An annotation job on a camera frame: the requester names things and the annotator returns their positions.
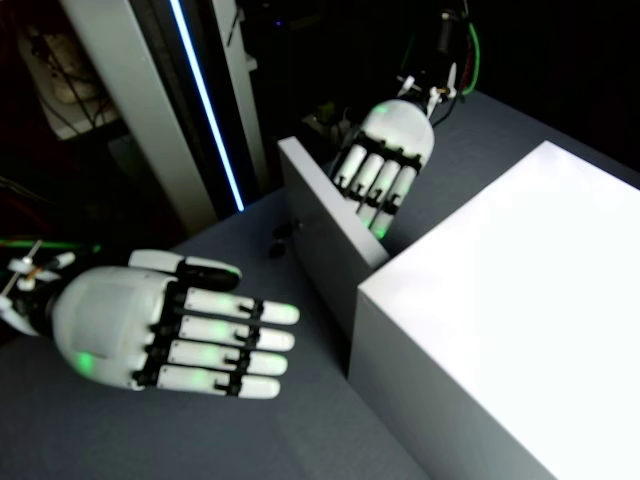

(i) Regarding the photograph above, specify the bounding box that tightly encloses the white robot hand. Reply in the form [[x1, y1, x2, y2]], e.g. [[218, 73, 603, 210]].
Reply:
[[329, 99, 435, 242], [51, 249, 301, 401]]

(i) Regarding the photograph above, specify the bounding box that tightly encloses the white box panel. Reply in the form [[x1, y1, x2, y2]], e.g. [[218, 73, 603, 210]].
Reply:
[[277, 136, 392, 379]]

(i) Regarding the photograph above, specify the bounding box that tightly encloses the large white box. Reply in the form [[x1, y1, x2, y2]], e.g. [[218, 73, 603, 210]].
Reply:
[[348, 140, 640, 480]]

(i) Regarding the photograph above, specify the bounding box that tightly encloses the small electronics board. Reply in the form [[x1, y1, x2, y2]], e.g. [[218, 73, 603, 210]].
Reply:
[[301, 101, 352, 137]]

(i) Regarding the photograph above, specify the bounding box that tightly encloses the grey table cloth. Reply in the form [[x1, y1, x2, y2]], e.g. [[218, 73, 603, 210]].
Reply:
[[0, 89, 640, 480]]

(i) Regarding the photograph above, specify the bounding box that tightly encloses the blue light strip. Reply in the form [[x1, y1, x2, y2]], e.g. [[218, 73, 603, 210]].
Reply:
[[168, 0, 246, 212]]

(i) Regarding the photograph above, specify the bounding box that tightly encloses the white robot body column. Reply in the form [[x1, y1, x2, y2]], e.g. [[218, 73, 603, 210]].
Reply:
[[62, 0, 272, 236]]

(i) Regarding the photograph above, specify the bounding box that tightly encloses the green cable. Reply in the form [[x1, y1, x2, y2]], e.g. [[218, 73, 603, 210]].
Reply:
[[460, 14, 482, 97]]

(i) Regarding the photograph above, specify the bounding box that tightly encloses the white device with cables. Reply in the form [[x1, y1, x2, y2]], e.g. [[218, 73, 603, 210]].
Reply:
[[17, 19, 119, 142]]

